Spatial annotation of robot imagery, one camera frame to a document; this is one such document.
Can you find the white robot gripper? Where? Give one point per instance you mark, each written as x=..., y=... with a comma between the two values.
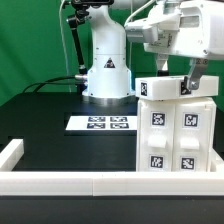
x=195, y=29

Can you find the white cabinet top block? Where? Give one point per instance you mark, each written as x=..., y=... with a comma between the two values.
x=172, y=87

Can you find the white cabinet body box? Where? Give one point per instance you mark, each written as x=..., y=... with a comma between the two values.
x=175, y=135

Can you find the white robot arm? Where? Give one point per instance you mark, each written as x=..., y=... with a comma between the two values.
x=109, y=79

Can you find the white right fence bar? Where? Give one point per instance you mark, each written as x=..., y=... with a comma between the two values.
x=216, y=162

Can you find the white fence bar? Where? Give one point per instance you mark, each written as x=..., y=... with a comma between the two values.
x=216, y=162
x=11, y=155
x=111, y=183

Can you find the white front fence bar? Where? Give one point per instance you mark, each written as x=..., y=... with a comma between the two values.
x=111, y=183

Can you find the white left fence bar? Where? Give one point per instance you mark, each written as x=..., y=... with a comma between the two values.
x=11, y=155

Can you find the black camera stand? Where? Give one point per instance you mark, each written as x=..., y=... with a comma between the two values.
x=78, y=18

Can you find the white marker base plate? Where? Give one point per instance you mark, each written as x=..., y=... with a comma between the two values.
x=107, y=123

